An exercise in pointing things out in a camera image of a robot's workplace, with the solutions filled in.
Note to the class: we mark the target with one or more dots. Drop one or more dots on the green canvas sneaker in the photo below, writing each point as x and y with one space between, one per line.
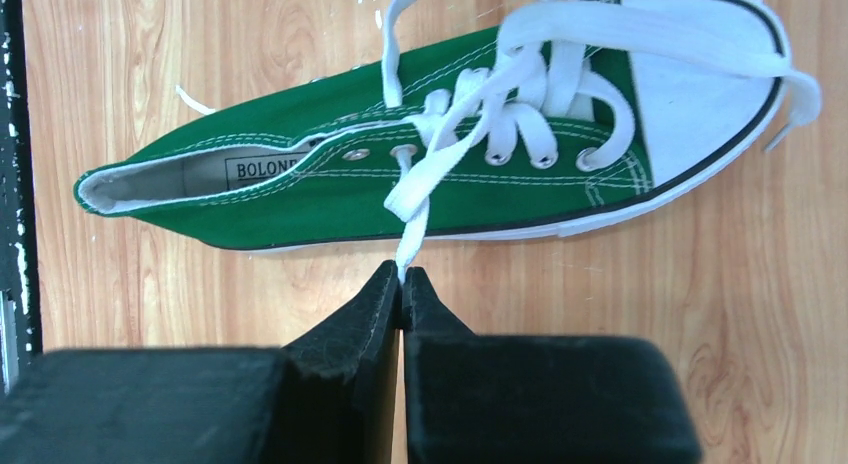
314 211

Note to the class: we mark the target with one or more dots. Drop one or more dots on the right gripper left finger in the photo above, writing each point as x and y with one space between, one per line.
326 397

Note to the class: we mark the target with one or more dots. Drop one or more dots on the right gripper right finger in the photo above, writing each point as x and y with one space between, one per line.
474 398

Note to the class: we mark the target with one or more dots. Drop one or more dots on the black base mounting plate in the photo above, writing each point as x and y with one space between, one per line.
21 324

